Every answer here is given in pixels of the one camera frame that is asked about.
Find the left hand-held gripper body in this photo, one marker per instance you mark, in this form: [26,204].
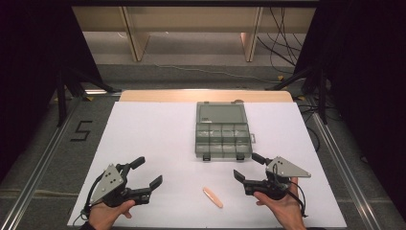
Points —
[108,183]

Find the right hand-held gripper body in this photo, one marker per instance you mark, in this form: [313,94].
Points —
[284,169]

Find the small peach stick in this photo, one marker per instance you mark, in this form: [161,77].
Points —
[213,197]

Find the grey clear compartment box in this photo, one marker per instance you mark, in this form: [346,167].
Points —
[221,127]

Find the person's left hand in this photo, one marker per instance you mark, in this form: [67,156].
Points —
[105,217]

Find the person's right hand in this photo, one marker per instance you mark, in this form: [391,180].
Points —
[287,211]

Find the white board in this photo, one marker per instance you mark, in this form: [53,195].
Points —
[153,143]

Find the black tape floor mark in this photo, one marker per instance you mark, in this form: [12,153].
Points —
[81,131]

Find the wooden table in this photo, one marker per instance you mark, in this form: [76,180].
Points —
[191,96]

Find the black metal stand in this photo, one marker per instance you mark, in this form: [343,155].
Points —
[314,83]
[63,92]

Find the dark curtain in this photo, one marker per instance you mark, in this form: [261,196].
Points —
[35,64]
[364,80]

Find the beige wooden shelf unit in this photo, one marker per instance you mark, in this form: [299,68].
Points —
[191,19]

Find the metal floor rail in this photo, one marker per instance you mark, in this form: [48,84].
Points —
[38,172]
[344,172]

